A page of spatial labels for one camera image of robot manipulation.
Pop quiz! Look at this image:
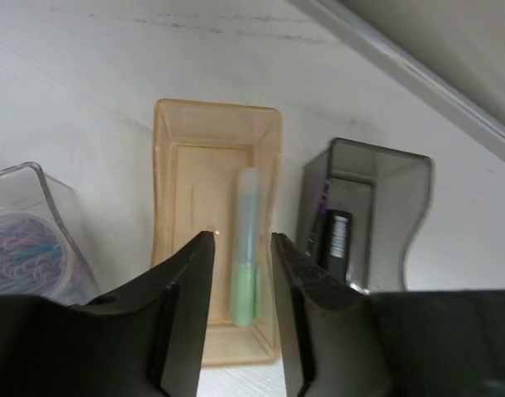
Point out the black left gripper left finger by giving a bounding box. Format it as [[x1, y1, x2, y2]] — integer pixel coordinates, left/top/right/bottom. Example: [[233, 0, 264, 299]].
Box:
[[0, 232, 215, 396]]

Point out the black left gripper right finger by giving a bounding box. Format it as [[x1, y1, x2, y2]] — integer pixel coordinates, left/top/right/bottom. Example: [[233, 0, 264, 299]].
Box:
[[271, 233, 505, 396]]

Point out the black marker blue cap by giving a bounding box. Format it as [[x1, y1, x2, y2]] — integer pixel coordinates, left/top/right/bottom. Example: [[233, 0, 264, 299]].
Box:
[[321, 209, 352, 283]]

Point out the green clear-cap highlighter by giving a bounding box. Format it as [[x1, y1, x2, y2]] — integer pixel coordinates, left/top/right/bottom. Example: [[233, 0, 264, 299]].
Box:
[[230, 167, 260, 328]]

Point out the clear jar of pins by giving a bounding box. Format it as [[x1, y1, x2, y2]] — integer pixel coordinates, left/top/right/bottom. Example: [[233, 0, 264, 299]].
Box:
[[0, 213, 88, 305]]

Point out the grey translucent container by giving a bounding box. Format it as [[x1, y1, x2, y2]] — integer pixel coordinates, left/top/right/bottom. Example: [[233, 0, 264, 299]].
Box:
[[296, 137, 432, 293]]

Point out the clear translucent container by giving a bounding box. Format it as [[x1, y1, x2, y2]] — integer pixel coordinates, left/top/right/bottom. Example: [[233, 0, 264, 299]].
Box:
[[0, 162, 101, 304]]

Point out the orange translucent container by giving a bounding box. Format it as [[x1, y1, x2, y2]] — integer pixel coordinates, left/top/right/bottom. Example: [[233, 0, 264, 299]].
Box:
[[152, 98, 283, 367]]

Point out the aluminium rail back edge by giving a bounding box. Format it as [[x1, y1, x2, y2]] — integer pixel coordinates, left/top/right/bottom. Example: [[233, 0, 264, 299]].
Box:
[[290, 1, 505, 163]]

